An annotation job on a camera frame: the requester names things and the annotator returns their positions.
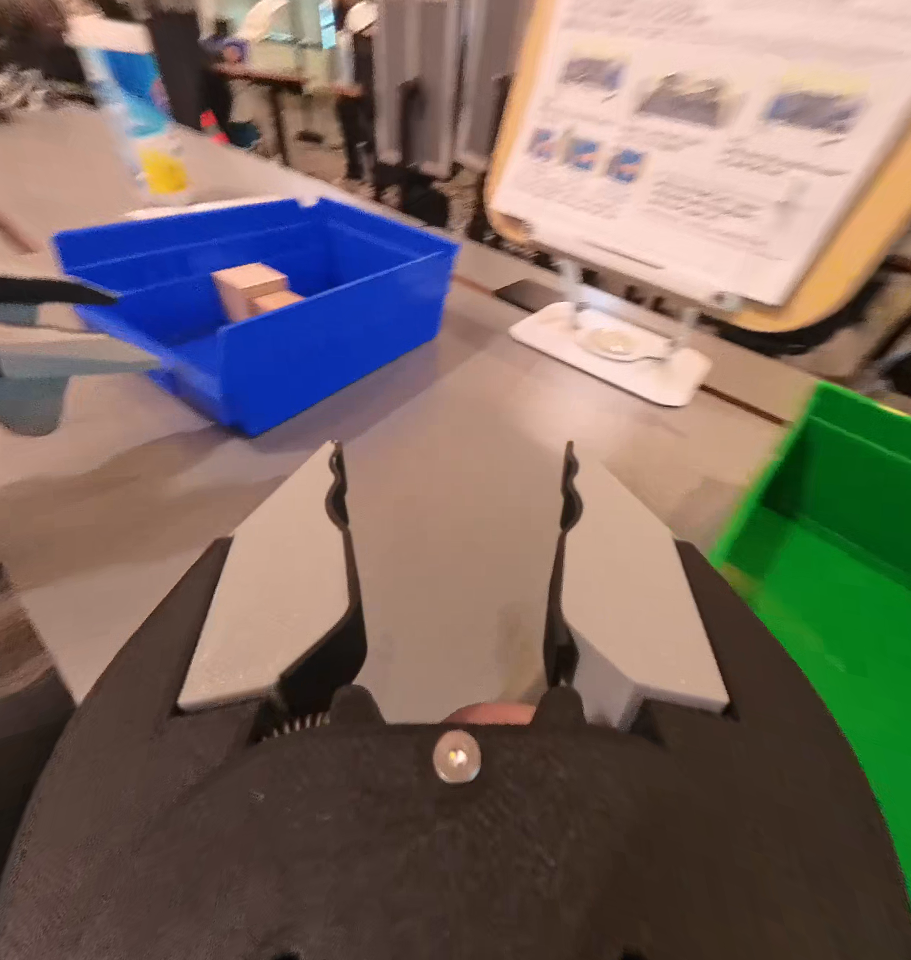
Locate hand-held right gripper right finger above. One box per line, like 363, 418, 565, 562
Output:
542, 441, 731, 729

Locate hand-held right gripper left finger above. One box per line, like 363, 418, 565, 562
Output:
176, 440, 369, 714

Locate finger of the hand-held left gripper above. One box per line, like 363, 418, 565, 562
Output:
0, 333, 163, 438
0, 276, 121, 329

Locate large natural wooden cube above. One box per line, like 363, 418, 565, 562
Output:
211, 262, 290, 322

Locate green plastic bin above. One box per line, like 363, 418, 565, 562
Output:
709, 381, 911, 946

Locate blue plastic bin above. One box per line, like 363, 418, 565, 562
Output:
52, 196, 460, 438

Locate wooden-top standing desk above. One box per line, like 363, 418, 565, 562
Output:
214, 63, 367, 168

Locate white paper sheets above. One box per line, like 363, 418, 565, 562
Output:
125, 196, 310, 220

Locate wipes canister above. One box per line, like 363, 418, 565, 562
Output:
69, 15, 194, 205

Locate person's legs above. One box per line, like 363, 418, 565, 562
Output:
0, 678, 74, 901

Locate printed instruction sheet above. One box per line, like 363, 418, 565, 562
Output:
493, 0, 911, 307

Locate grey aluminium-framed case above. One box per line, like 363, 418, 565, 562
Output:
373, 0, 517, 177

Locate black desk cable cover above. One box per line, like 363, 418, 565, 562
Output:
495, 279, 558, 310

